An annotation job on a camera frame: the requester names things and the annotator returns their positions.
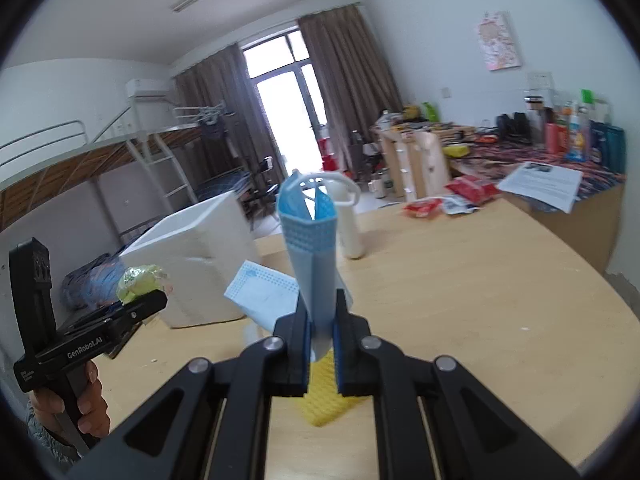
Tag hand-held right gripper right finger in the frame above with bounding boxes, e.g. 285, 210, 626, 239
335, 287, 581, 480

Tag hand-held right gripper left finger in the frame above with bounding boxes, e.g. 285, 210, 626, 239
70, 304, 309, 480

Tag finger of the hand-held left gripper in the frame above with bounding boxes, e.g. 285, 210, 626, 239
60, 288, 169, 356

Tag green yellow plastic bag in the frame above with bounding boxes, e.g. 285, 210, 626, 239
116, 265, 168, 306

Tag yellow mesh sponge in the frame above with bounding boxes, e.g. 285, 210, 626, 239
299, 350, 351, 428

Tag pale blue face mask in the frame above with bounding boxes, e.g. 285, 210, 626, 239
223, 260, 301, 333

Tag white foam box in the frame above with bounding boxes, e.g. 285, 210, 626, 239
119, 190, 261, 329

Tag person's left hand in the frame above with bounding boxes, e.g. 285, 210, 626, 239
30, 360, 111, 442

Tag blue checked quilt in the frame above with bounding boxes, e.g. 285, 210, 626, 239
62, 254, 126, 311

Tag white metal bunk bed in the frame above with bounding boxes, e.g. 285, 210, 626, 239
150, 102, 256, 211
0, 120, 151, 311

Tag white lotion pump bottle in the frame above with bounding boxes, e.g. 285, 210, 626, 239
336, 187, 367, 260

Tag white bed ladder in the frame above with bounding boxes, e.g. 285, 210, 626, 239
126, 132, 198, 206

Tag black folding chair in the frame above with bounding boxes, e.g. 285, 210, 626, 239
240, 156, 281, 221

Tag small red snack packet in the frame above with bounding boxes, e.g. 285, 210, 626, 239
404, 198, 445, 219

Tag dark hanging clothes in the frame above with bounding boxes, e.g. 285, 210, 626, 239
200, 110, 236, 143

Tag white red snack packet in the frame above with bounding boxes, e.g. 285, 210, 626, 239
442, 196, 476, 216

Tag wooden desk with drawers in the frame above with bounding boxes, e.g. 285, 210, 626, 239
372, 120, 476, 198

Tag large red snack packet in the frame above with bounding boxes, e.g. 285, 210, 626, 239
445, 175, 498, 204

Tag white air conditioner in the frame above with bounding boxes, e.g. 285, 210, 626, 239
125, 79, 171, 100

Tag brown curtain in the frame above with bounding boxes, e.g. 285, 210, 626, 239
298, 4, 403, 126
172, 44, 273, 196

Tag glass balcony door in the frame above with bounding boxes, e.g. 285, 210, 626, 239
241, 30, 331, 171

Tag printed paper sheets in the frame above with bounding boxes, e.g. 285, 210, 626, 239
496, 161, 584, 213

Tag desk with patterned cloth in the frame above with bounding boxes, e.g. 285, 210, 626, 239
440, 130, 626, 272

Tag black headphones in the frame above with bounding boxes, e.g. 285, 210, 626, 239
496, 112, 532, 143

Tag row of toiletry bottles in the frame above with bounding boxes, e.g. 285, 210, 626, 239
522, 87, 626, 163

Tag pink cartoon wall poster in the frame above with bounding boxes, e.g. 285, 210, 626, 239
475, 11, 523, 72

